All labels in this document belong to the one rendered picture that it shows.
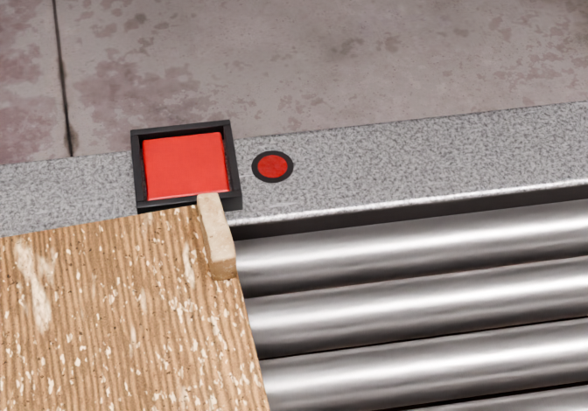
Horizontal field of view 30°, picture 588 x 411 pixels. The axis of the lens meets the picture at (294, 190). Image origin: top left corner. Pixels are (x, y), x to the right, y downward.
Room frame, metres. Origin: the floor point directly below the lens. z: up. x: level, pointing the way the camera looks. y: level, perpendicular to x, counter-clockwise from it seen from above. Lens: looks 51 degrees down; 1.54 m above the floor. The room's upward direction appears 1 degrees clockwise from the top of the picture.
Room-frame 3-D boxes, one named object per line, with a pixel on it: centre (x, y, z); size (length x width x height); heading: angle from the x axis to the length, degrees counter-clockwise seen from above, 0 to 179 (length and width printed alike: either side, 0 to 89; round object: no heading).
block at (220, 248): (0.44, 0.05, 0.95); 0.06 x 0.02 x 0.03; 13
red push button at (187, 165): (0.52, 0.08, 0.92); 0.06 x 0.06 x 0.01; 10
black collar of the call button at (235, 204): (0.52, 0.08, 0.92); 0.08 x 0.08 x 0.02; 10
